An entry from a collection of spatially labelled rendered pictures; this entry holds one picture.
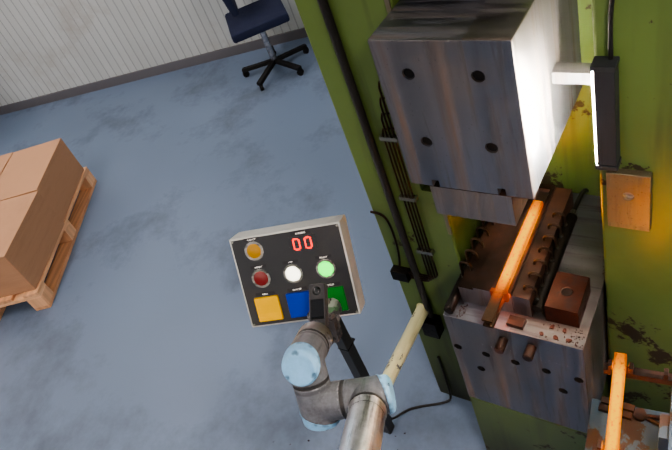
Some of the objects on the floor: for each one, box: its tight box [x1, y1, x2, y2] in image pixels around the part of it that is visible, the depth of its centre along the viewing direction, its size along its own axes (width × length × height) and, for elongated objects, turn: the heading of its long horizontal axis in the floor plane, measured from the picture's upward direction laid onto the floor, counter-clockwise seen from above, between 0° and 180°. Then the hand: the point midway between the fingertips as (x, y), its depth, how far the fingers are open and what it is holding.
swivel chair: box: [194, 0, 309, 91], centre depth 478 cm, size 60×57×103 cm
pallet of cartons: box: [0, 138, 97, 320], centre depth 418 cm, size 127×91×44 cm
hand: (331, 298), depth 182 cm, fingers closed
